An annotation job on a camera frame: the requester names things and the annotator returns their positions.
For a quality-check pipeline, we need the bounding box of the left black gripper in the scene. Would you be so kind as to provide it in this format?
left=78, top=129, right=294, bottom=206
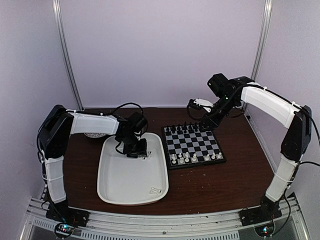
left=119, top=133, right=148, bottom=158

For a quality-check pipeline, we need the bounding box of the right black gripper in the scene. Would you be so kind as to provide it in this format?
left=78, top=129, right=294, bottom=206
left=200, top=94, right=239, bottom=132

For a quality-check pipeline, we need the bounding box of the white chess queen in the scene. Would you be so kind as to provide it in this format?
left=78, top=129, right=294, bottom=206
left=191, top=153, right=197, bottom=162

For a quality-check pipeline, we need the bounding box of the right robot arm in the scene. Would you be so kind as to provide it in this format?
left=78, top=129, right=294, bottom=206
left=190, top=73, right=313, bottom=221

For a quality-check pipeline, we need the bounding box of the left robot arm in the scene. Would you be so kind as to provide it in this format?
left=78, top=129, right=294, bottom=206
left=36, top=104, right=148, bottom=222

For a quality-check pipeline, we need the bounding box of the black chess pieces row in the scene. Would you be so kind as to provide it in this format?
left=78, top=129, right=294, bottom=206
left=162, top=121, right=201, bottom=136

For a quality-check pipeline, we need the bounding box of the white chess piece pair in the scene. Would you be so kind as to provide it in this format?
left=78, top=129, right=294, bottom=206
left=149, top=187, right=162, bottom=195

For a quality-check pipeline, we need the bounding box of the white rectangular tray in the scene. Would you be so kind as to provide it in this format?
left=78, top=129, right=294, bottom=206
left=97, top=132, right=169, bottom=206

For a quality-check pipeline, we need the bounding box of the black and white chessboard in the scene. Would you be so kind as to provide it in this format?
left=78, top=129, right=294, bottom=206
left=161, top=130, right=227, bottom=170

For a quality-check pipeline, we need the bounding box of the patterned ceramic plate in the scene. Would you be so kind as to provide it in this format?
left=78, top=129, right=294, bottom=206
left=84, top=132, right=107, bottom=139

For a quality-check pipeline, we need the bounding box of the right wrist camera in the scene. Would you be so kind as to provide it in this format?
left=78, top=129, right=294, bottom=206
left=187, top=98, right=214, bottom=113

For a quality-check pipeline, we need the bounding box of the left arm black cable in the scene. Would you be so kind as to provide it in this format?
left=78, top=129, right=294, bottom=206
left=109, top=101, right=145, bottom=118

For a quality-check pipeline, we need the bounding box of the front aluminium rail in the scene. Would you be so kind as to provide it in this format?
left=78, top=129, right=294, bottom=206
left=19, top=194, right=308, bottom=240

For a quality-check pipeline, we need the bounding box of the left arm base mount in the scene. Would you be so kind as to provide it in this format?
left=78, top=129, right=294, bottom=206
left=45, top=205, right=90, bottom=227

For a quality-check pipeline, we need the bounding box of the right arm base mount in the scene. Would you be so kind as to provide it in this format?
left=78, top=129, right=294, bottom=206
left=239, top=206, right=282, bottom=227

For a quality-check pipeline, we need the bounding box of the right aluminium frame post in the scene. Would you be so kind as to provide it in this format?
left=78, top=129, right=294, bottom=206
left=251, top=0, right=273, bottom=80

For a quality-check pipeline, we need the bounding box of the aluminium frame post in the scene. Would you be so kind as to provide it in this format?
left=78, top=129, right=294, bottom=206
left=52, top=0, right=84, bottom=110
left=251, top=0, right=273, bottom=80

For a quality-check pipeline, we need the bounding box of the left aluminium frame post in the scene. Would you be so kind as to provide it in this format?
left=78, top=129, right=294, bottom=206
left=52, top=0, right=84, bottom=110

